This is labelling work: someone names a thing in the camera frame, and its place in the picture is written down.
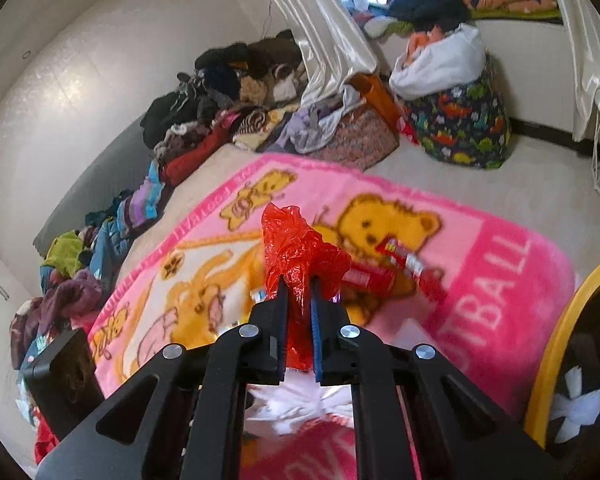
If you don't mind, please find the lavender cloth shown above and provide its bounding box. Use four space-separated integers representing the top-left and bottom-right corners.
275 85 366 156

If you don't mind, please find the dark clothes heap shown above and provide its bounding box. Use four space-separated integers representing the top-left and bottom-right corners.
387 0 473 33

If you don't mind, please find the pink bear printed blanket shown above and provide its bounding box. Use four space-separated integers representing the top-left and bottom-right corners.
87 152 578 480

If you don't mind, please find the red plastic bag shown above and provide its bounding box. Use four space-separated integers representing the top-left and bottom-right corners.
260 203 353 371

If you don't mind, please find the yellow rimmed black bin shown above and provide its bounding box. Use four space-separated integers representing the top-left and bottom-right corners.
522 255 600 461

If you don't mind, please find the floral fabric bag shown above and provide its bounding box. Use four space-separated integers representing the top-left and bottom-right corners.
310 105 401 171

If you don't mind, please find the white cloth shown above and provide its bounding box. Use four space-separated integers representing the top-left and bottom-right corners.
387 22 487 101

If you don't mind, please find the pile of assorted clothes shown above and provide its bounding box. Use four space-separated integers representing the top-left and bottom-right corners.
9 30 311 461

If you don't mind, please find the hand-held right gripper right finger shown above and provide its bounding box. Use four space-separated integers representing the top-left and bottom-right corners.
310 275 566 480

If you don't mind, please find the red striped candy wrapper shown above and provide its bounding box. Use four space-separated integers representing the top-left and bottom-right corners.
375 237 446 301

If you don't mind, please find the white crumpled paper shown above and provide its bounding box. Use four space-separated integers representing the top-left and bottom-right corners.
245 367 356 436

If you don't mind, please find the dinosaur print laundry basket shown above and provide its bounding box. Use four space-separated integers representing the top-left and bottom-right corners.
402 55 513 171

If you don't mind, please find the colourful clothes heap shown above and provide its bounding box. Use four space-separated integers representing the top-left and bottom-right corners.
350 2 401 38

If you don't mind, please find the red snack wrapper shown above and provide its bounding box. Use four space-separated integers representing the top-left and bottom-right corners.
342 265 418 300

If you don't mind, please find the white cross shaped scrap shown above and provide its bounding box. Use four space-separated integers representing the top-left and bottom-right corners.
550 367 600 443

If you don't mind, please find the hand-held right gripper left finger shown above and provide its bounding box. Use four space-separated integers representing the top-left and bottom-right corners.
35 277 288 480

